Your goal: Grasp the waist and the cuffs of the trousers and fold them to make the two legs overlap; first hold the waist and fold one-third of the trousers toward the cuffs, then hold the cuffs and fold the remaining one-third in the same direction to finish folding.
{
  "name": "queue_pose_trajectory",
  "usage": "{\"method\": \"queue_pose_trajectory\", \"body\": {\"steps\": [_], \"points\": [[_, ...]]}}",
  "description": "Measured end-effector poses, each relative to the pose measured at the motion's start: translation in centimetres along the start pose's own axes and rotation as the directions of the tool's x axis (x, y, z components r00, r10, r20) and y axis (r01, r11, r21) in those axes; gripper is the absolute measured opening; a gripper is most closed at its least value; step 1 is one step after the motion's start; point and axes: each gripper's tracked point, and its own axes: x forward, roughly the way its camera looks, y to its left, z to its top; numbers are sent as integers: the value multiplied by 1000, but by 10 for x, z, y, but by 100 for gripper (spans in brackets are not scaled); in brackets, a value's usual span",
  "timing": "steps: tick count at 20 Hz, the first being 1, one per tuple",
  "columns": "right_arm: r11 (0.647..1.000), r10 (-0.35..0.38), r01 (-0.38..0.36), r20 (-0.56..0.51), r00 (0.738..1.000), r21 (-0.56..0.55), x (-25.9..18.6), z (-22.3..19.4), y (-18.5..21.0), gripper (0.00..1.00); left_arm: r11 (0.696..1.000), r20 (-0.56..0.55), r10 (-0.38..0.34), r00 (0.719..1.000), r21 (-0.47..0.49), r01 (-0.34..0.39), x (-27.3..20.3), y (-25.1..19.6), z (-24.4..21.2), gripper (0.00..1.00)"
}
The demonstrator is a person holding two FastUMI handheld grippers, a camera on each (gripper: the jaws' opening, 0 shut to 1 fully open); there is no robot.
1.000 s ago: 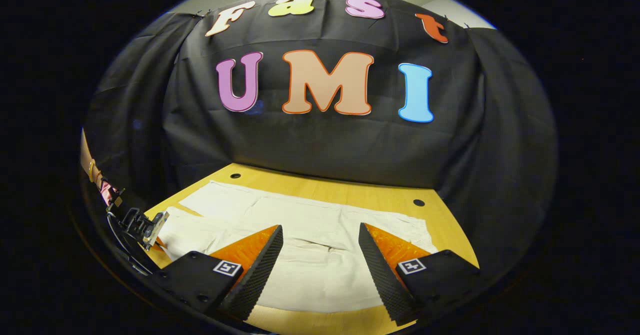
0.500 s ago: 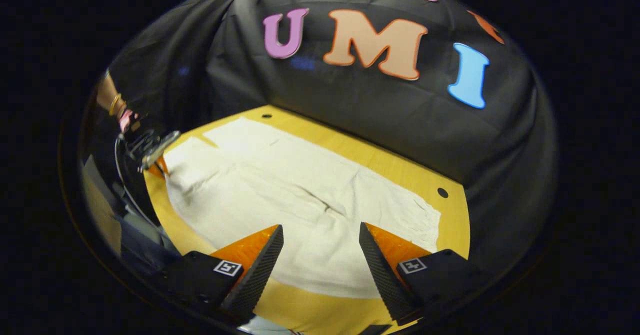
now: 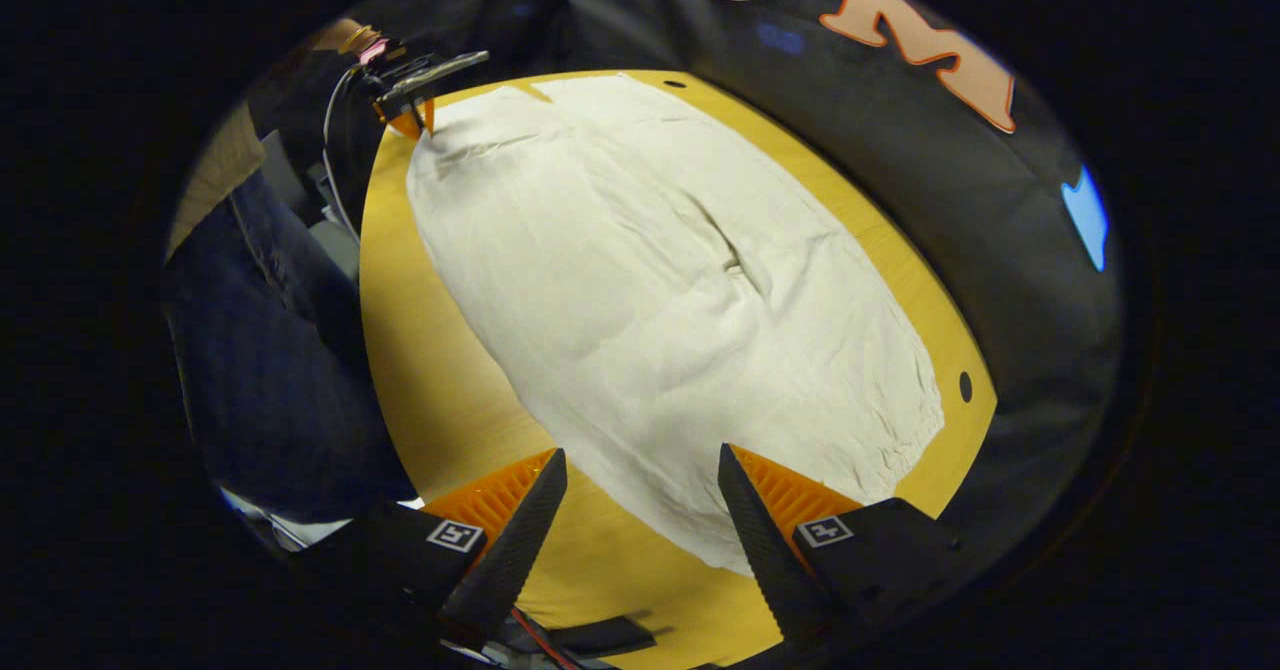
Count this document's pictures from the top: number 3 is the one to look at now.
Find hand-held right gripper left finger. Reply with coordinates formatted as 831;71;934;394
300;447;568;646

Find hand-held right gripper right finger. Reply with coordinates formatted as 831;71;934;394
717;442;976;648

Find cream white jeans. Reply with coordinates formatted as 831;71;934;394
405;75;946;576

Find person's blue trouser leg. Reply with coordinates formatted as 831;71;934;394
165;170;416;526

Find black backdrop cloth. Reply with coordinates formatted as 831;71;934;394
250;0;1126;551

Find white cable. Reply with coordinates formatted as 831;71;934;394
321;68;363;241

